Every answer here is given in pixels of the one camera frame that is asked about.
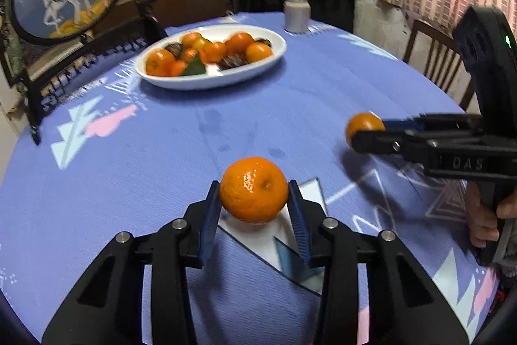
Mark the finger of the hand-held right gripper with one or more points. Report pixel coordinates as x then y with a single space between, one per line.
436 122
387 143

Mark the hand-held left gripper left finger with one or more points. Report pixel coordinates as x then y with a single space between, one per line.
210 223

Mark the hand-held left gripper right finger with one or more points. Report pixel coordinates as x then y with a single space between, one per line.
301 232

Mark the white round plate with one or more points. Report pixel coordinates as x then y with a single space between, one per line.
210 80

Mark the green mandarin leaf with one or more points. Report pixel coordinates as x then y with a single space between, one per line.
193 69

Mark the person's right hand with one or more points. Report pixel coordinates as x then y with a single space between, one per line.
482 236

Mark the brown wooden chair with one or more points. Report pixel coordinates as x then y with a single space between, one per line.
434 58

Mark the white drink can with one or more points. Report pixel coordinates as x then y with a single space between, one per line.
297 15

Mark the brown cardboard box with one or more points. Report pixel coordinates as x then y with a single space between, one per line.
194 1

